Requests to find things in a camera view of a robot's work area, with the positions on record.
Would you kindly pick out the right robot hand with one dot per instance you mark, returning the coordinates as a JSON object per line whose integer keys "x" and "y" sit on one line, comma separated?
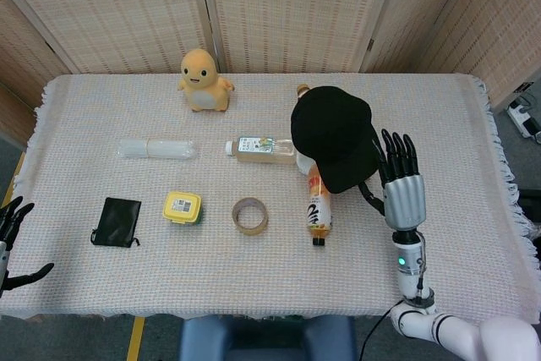
{"x": 403, "y": 196}

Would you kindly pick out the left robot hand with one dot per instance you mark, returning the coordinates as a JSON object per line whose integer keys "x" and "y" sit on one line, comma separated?
{"x": 10, "y": 251}

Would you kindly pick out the black baseball cap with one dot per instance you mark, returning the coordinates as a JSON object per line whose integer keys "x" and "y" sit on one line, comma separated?
{"x": 334, "y": 141}

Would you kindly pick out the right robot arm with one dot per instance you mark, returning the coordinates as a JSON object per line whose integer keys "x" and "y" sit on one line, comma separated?
{"x": 439, "y": 314}

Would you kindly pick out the orange drink bottle black cap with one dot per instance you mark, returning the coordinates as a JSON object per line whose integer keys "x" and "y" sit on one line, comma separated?
{"x": 318, "y": 209}

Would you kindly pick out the white power strip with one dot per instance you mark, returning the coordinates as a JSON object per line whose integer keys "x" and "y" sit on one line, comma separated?
{"x": 524, "y": 118}

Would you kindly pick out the pale tea bottle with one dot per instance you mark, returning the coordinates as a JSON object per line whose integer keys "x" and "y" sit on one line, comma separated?
{"x": 262, "y": 149}

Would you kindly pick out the white woven tablecloth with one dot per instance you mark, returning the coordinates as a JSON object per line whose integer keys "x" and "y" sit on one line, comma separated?
{"x": 253, "y": 272}

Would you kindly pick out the yellow lidded green container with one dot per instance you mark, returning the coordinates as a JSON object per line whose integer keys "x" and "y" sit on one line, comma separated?
{"x": 182, "y": 207}

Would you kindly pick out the blue chair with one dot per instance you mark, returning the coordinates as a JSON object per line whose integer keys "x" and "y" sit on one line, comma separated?
{"x": 266, "y": 337}

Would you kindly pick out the woven folding screen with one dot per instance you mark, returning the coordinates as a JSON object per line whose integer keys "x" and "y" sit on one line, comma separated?
{"x": 274, "y": 6}

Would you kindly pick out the yellow plush toy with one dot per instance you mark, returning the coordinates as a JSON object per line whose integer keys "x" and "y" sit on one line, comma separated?
{"x": 203, "y": 82}

